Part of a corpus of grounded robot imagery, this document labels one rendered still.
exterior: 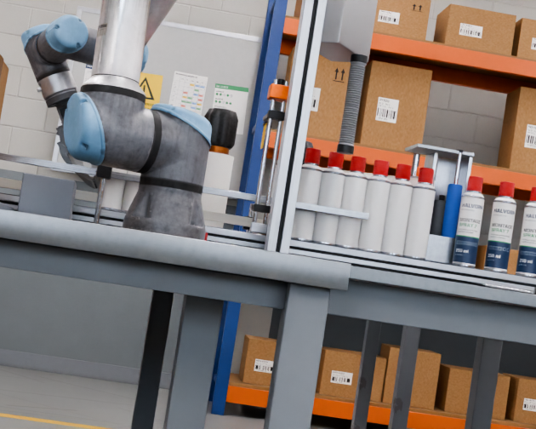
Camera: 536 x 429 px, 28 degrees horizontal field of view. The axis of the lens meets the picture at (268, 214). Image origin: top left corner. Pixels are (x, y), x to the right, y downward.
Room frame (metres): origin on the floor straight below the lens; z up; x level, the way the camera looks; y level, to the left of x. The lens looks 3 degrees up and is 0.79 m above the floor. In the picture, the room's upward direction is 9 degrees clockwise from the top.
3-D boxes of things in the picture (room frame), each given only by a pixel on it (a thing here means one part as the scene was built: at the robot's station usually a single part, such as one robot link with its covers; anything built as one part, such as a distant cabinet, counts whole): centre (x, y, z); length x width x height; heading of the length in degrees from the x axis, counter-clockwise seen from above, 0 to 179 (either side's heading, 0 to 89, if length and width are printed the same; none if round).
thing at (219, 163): (2.59, 0.15, 1.03); 0.09 x 0.09 x 0.30
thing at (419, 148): (2.47, -0.37, 1.14); 0.14 x 0.11 x 0.01; 98
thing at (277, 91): (2.27, 0.02, 1.05); 0.10 x 0.04 x 0.33; 8
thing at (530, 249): (2.41, -0.60, 0.98); 0.05 x 0.05 x 0.20
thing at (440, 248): (2.47, -0.37, 1.01); 0.14 x 0.13 x 0.26; 98
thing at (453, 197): (2.43, -0.41, 0.98); 0.03 x 0.03 x 0.17
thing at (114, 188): (2.28, 0.34, 0.98); 0.05 x 0.05 x 0.20
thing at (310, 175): (2.33, -0.08, 0.98); 0.05 x 0.05 x 0.20
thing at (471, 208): (2.39, -0.45, 0.98); 0.05 x 0.05 x 0.20
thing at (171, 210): (1.94, 0.18, 0.89); 0.15 x 0.15 x 0.10
